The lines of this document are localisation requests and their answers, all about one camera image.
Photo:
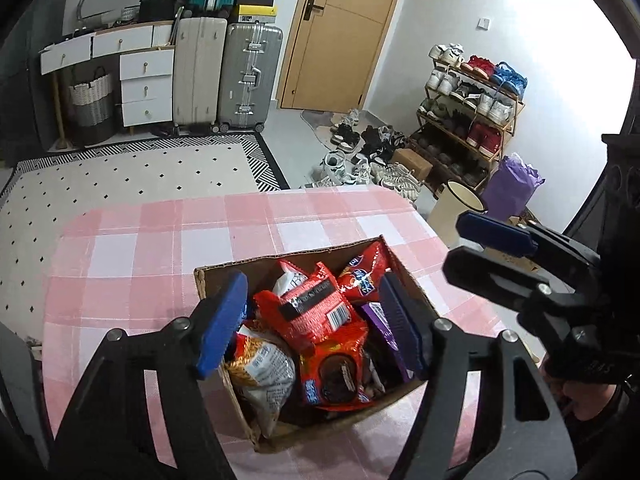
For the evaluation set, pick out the heap of loose shoes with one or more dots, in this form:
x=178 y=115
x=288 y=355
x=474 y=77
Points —
x=370 y=155

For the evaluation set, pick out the cream waste bin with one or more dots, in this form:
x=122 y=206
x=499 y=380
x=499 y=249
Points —
x=450 y=220

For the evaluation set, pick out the rows of stored sneakers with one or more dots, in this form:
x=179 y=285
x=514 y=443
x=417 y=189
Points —
x=485 y=105

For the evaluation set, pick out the dark grey refrigerator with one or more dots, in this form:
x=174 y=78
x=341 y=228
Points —
x=25 y=100

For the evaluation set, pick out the brown cardboard box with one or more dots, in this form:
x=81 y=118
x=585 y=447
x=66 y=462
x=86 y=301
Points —
x=320 y=422

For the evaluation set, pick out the white desk with drawers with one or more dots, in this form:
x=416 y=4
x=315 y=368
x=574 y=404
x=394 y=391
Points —
x=145 y=90

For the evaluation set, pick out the grey doormat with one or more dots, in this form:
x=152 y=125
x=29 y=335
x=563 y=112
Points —
x=315 y=122

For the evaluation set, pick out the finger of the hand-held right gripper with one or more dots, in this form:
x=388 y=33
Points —
x=480 y=270
x=495 y=232

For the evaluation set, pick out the red cracker packet blue label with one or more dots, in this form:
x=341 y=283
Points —
x=362 y=272

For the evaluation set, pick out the person's right forearm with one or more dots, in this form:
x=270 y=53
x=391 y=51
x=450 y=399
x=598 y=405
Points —
x=620 y=440

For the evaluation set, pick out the dotted rug with striped border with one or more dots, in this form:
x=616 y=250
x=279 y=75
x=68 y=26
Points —
x=125 y=180

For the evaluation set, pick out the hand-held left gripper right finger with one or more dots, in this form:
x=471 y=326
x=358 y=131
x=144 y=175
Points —
x=400 y=325

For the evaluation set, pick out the tan wooden door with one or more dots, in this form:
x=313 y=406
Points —
x=340 y=50

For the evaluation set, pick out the small white basket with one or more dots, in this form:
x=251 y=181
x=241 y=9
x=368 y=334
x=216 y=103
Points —
x=130 y=13

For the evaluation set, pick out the beige suitcase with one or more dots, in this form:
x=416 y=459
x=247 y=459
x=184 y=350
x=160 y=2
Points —
x=197 y=75

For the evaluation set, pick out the purple bag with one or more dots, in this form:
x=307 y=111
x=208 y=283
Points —
x=510 y=190

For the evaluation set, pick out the yellow black shoe box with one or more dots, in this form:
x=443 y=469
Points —
x=254 y=14

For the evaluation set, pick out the red packet with dark stripe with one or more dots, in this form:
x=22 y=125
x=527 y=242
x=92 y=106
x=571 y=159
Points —
x=310 y=310

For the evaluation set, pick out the woven laundry basket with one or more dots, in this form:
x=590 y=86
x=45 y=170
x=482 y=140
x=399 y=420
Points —
x=92 y=110

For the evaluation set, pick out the pink checkered tablecloth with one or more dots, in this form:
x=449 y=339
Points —
x=150 y=260

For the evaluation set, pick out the red sandwich cookie packet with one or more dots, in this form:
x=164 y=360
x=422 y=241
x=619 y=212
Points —
x=335 y=370

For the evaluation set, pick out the wooden shoe rack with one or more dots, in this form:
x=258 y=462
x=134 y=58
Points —
x=515 y=120

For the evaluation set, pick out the person's right hand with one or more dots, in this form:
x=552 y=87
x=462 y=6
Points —
x=590 y=400

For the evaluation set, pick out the white light switch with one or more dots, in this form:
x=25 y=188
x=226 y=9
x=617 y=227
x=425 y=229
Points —
x=483 y=23

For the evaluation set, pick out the silver purple snack packet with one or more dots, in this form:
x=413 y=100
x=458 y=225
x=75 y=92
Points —
x=377 y=325

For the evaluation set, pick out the silver suitcase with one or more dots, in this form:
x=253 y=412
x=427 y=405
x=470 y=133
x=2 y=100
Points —
x=247 y=75

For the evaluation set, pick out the black storage case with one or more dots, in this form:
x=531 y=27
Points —
x=156 y=9

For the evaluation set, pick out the small closed cardboard box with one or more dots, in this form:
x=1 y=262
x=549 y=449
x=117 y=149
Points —
x=411 y=164

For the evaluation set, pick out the white orange noodle packet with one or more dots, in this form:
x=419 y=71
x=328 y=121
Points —
x=290 y=280
x=260 y=365

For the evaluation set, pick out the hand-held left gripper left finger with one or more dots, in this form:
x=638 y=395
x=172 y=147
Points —
x=222 y=320

